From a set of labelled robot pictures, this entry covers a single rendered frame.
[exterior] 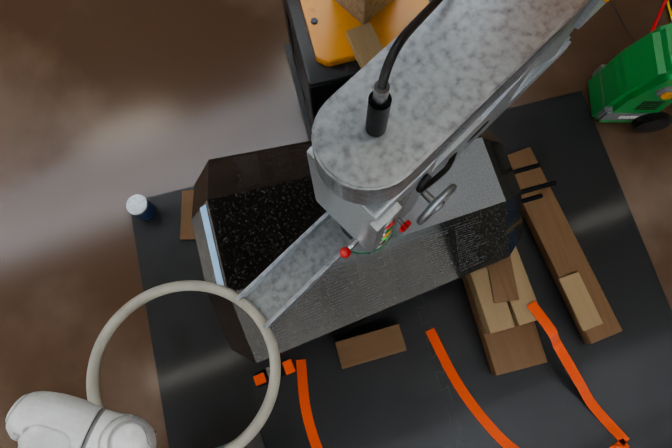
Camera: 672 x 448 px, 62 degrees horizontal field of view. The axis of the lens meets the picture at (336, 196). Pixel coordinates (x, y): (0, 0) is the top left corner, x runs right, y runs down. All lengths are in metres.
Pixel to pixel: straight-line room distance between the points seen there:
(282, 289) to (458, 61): 0.84
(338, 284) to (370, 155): 0.96
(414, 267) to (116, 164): 1.71
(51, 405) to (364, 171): 0.77
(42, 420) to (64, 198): 1.95
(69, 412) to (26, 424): 0.08
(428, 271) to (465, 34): 1.06
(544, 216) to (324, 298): 1.28
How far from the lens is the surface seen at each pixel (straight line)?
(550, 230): 2.83
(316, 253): 1.64
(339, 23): 2.26
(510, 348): 2.69
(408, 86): 1.11
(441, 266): 2.04
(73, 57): 3.41
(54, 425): 1.28
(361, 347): 2.56
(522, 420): 2.81
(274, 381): 1.57
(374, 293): 2.02
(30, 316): 3.08
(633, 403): 2.99
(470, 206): 1.97
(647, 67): 2.88
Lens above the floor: 2.69
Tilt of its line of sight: 75 degrees down
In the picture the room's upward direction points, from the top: 3 degrees counter-clockwise
